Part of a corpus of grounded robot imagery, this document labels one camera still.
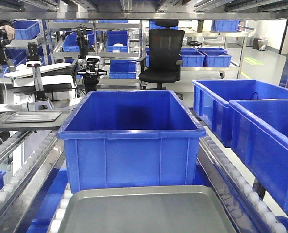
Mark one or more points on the blue central bin on rack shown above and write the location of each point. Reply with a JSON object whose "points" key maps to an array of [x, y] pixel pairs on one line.
{"points": [[130, 138]]}

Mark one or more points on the stainless steel shelf rack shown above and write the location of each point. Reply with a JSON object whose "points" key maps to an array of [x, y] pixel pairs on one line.
{"points": [[146, 10]]}

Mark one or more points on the grey tray on black stand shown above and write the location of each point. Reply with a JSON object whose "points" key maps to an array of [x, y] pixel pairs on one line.
{"points": [[32, 117]]}

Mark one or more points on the grey metal tray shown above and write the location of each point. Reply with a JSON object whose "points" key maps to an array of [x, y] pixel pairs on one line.
{"points": [[156, 209]]}

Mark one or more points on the black office chair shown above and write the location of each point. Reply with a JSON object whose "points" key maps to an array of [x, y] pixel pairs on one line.
{"points": [[164, 59]]}

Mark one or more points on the blue bin right front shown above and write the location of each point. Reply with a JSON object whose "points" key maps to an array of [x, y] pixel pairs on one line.
{"points": [[260, 140]]}

